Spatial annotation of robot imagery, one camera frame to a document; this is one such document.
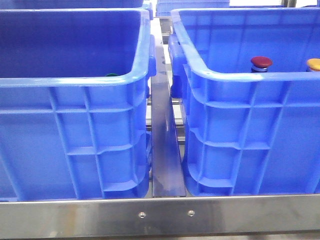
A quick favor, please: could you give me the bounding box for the red push button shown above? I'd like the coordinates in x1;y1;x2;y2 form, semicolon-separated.
250;56;273;73

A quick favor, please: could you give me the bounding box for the yellow push button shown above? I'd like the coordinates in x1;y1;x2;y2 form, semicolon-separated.
306;58;320;72

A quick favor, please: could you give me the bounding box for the green push button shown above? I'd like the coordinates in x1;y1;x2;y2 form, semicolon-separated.
105;73;118;77

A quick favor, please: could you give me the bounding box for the blue right plastic bin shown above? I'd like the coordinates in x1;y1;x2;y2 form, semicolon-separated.
170;7;320;196

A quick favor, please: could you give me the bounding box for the blue plastic bin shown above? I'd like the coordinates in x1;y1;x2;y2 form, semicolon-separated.
0;8;156;202
170;7;320;196

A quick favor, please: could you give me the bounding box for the blue left plastic bin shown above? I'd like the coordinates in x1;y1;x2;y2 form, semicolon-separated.
0;8;156;202

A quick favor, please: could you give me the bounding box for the blue rear right bin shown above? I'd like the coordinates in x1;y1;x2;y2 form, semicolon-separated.
156;0;230;17

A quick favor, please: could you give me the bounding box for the blue rear left bin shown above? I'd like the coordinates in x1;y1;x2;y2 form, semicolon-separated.
0;0;152;10

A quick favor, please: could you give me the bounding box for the steel divider rail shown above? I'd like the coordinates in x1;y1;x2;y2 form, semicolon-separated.
151;34;188;198

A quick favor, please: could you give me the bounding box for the steel front shelf rail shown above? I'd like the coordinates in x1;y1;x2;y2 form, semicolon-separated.
0;194;320;239

